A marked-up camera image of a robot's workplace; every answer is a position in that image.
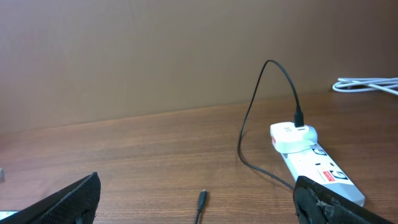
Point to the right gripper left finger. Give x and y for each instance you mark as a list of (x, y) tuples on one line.
[(76, 203)]

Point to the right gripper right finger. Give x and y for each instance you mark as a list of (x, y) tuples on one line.
[(316, 204)]

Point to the white USB charger plug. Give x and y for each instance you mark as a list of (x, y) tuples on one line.
[(287, 139)]

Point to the white power strip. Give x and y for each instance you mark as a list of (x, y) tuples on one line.
[(316, 164)]

